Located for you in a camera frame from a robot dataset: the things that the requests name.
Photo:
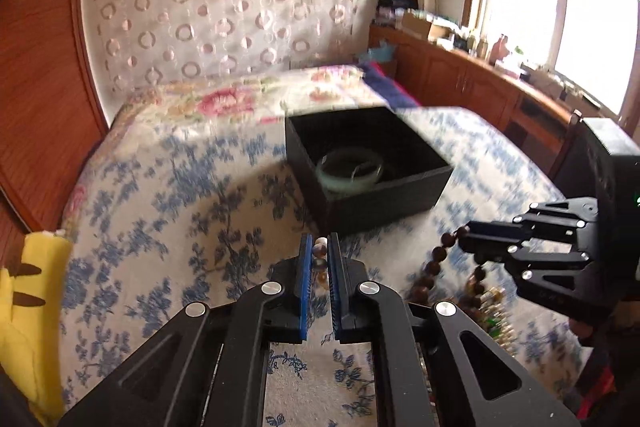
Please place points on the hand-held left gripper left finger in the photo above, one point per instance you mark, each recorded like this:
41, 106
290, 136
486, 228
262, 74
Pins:
305, 292

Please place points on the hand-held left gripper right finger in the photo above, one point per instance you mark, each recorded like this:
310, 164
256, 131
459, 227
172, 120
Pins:
334, 292

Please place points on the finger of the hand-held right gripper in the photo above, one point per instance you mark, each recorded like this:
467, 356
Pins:
550, 279
545, 227

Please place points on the black jewelry box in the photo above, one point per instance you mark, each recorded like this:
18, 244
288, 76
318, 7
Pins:
385, 202

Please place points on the pale green jade bangle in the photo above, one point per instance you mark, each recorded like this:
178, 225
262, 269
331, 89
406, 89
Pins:
345, 179

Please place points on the wooden chair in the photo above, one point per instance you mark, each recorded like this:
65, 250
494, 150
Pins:
567, 147

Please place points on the blue floral bed cloth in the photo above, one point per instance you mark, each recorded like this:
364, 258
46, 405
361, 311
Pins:
175, 217

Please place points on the window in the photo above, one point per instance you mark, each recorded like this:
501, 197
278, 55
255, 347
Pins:
590, 7

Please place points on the wooden side cabinet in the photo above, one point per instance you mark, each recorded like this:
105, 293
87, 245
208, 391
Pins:
465, 82

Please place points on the pink bottle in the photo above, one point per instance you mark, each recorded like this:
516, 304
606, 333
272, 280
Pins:
499, 49

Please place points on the group of small bottles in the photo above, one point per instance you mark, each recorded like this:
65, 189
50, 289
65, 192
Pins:
477, 44

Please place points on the pink floral blanket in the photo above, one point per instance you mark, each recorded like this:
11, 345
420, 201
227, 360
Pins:
225, 99

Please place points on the dark blue red-edged blanket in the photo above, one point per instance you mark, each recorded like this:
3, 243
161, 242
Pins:
387, 84

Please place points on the cardboard box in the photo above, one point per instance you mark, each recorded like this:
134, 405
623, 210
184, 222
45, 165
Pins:
422, 26

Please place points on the teal bag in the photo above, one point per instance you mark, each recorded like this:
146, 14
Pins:
380, 54

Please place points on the pile of dark items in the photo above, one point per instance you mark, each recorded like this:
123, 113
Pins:
397, 9

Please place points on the yellow plush toy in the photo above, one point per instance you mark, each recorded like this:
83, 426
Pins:
30, 307

